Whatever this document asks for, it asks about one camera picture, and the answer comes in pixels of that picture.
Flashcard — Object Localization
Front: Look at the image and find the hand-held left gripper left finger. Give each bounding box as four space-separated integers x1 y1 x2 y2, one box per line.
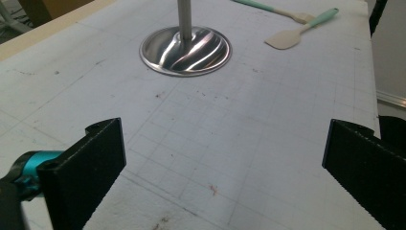
9 117 127 230

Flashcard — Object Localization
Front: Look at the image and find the aluminium rail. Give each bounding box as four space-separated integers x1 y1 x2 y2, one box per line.
376 90 406 110

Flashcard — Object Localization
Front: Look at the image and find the large printed cardboard box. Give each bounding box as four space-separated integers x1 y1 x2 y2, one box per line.
17 0 97 28

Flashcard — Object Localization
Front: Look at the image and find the white stand leg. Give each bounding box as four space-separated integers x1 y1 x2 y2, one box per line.
0 0 32 35

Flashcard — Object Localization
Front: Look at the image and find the cream spatula green handle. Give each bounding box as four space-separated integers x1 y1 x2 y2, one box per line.
264 8 340 51

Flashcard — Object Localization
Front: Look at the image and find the metal utensil stand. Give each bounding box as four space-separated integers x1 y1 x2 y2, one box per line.
139 0 234 78

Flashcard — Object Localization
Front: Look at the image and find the cream brush green handle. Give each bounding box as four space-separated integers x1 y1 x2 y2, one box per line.
231 0 317 25

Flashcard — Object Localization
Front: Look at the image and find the white grid mat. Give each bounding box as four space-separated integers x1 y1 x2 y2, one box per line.
0 0 381 230

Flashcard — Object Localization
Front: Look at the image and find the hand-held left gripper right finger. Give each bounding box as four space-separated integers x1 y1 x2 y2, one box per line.
321 115 406 230

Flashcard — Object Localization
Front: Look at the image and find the black frame stand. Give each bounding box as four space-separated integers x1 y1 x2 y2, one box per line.
369 0 389 37

